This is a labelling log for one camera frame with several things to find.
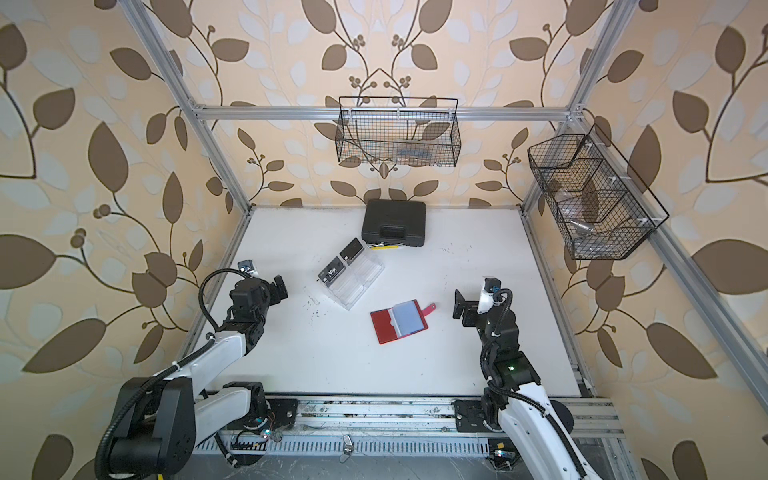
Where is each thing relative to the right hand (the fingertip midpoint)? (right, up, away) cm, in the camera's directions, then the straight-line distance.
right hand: (474, 293), depth 81 cm
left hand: (-63, +3, +6) cm, 63 cm away
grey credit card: (-36, +11, +15) cm, 41 cm away
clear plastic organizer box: (-36, +4, +14) cm, 39 cm away
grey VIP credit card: (-42, +5, +11) cm, 43 cm away
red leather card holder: (-20, -10, +10) cm, 25 cm away
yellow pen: (-26, +12, +27) cm, 39 cm away
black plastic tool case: (-22, +21, +28) cm, 41 cm away
